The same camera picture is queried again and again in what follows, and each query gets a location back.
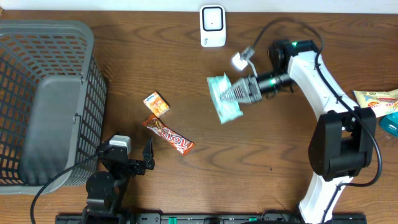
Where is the small orange snack packet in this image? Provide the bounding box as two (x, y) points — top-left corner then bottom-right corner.
(143, 91), (170, 118)

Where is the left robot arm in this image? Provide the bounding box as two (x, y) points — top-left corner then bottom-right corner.
(86, 135), (155, 213)

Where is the grey plastic shopping basket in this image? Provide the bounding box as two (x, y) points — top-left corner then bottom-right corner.
(1, 20), (107, 195)

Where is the brown chocolate bar wrapper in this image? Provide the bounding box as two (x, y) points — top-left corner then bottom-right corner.
(143, 114), (195, 155)

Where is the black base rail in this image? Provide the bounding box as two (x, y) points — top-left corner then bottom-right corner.
(55, 212), (368, 224)

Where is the white barcode scanner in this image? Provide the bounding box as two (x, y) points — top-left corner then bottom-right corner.
(200, 5), (226, 47)

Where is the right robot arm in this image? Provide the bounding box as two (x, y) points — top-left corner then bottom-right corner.
(216, 40), (380, 223)

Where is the light teal wet wipes pack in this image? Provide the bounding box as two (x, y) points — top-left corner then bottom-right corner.
(206, 73), (243, 124)

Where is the teal mouthwash bottle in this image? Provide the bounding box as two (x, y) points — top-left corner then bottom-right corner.
(379, 112), (398, 137)

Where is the yellow snack bag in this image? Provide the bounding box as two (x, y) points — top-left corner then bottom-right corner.
(353, 90), (397, 118)

